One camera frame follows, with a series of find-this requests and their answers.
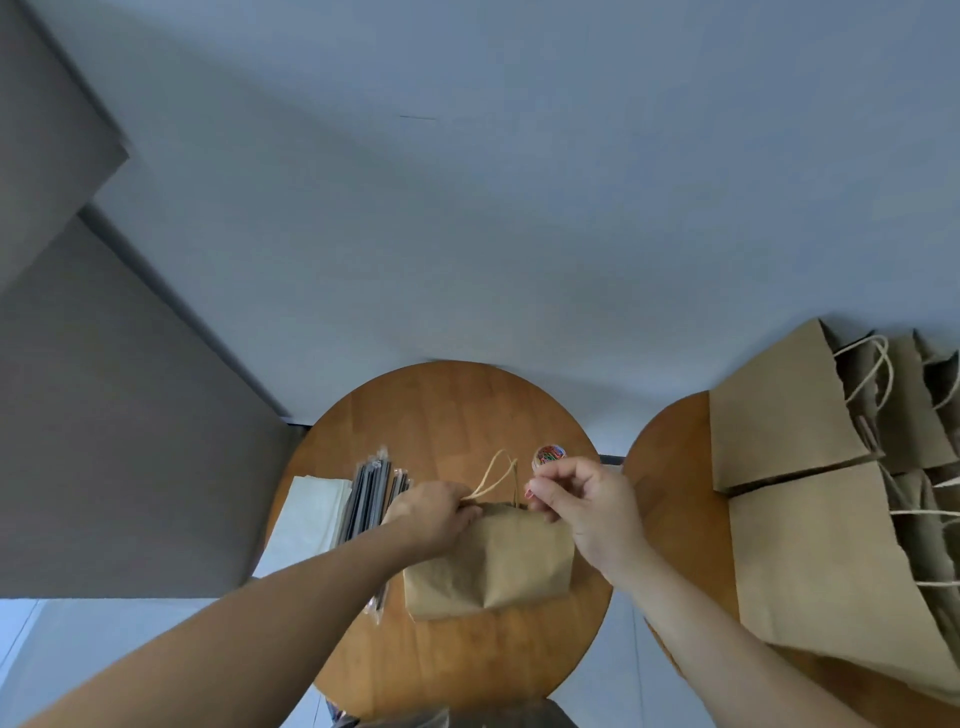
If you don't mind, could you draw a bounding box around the person's right hand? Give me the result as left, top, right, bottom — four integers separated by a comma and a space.
523, 456, 654, 588

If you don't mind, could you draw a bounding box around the person's left hand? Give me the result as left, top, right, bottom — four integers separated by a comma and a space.
383, 480, 485, 566

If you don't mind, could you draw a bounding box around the small brown paper bag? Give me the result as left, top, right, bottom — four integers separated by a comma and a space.
402, 449, 576, 623

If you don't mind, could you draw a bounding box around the person's right forearm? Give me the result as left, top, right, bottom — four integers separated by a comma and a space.
600, 535, 875, 728

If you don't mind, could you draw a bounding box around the person's left forearm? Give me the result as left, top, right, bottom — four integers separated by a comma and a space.
22, 517, 423, 728

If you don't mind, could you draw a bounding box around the pack of wrapped black straws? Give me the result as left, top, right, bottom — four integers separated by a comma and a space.
335, 447, 413, 626

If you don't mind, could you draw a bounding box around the stack of white napkins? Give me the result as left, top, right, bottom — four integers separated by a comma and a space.
252, 474, 354, 580

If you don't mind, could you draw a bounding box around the large brown paper bag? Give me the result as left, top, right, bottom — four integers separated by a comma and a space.
885, 466, 960, 639
921, 349, 960, 440
832, 330, 960, 476
708, 318, 877, 495
728, 460, 960, 708

